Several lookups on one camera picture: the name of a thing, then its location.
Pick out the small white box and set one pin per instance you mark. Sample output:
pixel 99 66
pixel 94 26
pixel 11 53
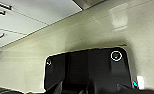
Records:
pixel 141 82

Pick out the white drawer stack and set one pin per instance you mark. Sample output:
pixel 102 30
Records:
pixel 33 16

